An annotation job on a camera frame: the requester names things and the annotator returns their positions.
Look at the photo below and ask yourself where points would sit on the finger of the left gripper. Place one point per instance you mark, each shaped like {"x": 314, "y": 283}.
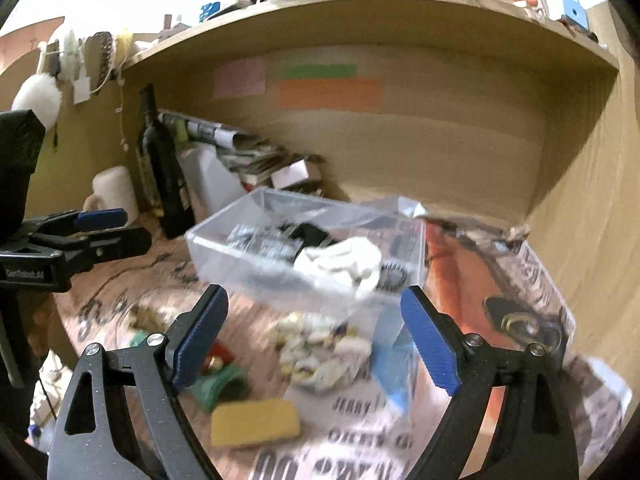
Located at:
{"x": 68, "y": 223}
{"x": 91, "y": 248}

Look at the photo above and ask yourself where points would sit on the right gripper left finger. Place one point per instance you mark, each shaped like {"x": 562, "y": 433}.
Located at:
{"x": 94, "y": 437}

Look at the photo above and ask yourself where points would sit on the floral yellow white scrunchie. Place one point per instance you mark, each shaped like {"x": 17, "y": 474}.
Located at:
{"x": 319, "y": 353}

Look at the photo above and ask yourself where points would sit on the white cloth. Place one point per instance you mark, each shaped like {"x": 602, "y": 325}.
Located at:
{"x": 351, "y": 267}

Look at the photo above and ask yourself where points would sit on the white ceramic mug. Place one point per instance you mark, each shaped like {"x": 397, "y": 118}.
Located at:
{"x": 113, "y": 189}

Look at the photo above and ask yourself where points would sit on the vintage newspaper print tablecloth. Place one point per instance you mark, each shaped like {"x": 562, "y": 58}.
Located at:
{"x": 398, "y": 337}

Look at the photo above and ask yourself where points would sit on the yellow sponge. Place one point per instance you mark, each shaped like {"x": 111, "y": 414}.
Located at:
{"x": 246, "y": 423}

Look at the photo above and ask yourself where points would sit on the red gold ribbon item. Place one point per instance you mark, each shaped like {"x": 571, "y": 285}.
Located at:
{"x": 217, "y": 358}

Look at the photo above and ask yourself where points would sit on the dark wine bottle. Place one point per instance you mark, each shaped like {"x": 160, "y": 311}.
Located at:
{"x": 161, "y": 172}

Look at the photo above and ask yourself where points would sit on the white fluffy pompom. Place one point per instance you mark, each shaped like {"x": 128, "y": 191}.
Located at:
{"x": 40, "y": 94}

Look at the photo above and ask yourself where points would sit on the white plastic jug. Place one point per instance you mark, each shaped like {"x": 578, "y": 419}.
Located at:
{"x": 211, "y": 185}

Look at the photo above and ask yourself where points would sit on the rolled newspaper stack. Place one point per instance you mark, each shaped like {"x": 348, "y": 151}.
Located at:
{"x": 251, "y": 158}

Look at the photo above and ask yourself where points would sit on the small white cardboard box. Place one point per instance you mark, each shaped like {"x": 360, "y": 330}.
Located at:
{"x": 298, "y": 173}

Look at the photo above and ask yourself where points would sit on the pink sticky paper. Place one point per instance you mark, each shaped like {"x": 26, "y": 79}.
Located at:
{"x": 240, "y": 78}

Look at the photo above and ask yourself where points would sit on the clear plastic storage box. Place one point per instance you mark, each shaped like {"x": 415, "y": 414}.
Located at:
{"x": 250, "y": 246}

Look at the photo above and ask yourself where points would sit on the green sticky paper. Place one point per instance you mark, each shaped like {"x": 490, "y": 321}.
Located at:
{"x": 319, "y": 71}

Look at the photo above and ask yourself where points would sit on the orange sticky paper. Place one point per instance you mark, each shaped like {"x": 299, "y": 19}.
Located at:
{"x": 362, "y": 95}

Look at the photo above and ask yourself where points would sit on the wooden shelf board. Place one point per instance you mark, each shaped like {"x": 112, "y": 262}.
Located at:
{"x": 491, "y": 29}

